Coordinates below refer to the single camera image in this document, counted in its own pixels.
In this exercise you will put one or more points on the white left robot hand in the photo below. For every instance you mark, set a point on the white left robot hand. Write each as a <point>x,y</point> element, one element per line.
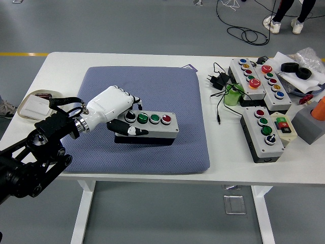
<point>109,104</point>

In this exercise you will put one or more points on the grey four-button control box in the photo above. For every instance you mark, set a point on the grey four-button control box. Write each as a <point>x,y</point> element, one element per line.
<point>264,150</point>
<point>157,132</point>

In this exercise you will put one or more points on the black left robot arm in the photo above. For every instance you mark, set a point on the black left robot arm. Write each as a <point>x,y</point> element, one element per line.
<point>50,127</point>

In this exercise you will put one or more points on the grey five-button control box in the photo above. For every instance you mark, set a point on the grey five-button control box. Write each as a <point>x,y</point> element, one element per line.
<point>240,68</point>
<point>279,104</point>

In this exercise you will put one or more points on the blue-grey fabric mat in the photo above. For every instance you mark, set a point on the blue-grey fabric mat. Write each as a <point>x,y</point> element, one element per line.
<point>165,89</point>

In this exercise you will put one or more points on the dark red small item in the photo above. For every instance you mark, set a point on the dark red small item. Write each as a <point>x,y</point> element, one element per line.
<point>43,96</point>

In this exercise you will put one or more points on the beige shallow tray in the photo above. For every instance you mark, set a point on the beige shallow tray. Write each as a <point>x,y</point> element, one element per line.
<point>20,110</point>

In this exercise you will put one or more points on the purple white card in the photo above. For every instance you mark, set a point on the purple white card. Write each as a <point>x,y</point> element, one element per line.
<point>190,67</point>

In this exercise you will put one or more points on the black power adapter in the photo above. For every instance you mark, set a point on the black power adapter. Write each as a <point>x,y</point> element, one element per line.
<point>218,80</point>

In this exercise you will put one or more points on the white table leg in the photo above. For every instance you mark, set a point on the white table leg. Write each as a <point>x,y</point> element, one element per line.
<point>264,216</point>
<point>83,216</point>

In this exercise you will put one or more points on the green tape roll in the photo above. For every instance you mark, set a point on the green tape roll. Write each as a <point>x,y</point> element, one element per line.
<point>232,99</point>

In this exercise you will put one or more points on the small black charger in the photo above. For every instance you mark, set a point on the small black charger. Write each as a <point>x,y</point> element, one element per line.
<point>262,60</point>

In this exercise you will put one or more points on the clear floor plate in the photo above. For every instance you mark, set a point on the clear floor plate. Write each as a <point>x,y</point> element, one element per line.
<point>234,204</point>

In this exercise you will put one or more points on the white paper sheet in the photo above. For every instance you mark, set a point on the white paper sheet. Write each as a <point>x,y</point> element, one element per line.
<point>281,58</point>

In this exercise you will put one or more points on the red valve knob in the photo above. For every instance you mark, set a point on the red valve knob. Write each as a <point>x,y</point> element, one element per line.
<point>306,99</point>

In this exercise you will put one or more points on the grey block holder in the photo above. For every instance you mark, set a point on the grey block holder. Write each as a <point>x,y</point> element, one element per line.
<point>307,124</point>

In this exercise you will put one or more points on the person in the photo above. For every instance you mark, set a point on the person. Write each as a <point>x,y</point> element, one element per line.
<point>284,7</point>

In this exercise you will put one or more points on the clear bubble wrap bag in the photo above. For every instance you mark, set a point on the clear bubble wrap bag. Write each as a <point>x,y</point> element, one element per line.
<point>308,56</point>

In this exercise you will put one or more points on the orange cylinder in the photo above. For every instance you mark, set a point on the orange cylinder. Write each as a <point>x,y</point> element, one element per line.
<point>320,109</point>

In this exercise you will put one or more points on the white wall switch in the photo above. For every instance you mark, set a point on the white wall switch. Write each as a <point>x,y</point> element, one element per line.
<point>35,106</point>

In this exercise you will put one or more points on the cream three-button switch box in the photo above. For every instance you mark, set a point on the cream three-button switch box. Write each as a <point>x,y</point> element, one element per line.
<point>288,137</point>

